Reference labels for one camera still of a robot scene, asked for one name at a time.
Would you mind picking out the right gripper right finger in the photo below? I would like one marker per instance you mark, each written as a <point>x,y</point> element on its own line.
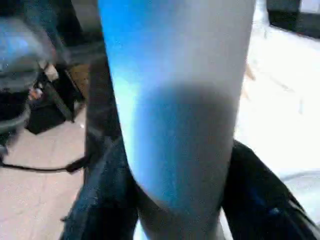
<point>260,200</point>

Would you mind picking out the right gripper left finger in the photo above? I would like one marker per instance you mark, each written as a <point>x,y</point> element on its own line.
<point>105,200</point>

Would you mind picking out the white plastic table top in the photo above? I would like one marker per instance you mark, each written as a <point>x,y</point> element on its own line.
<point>280,100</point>

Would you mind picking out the white plastic table leg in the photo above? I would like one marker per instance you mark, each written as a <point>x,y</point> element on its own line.
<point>180,112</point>

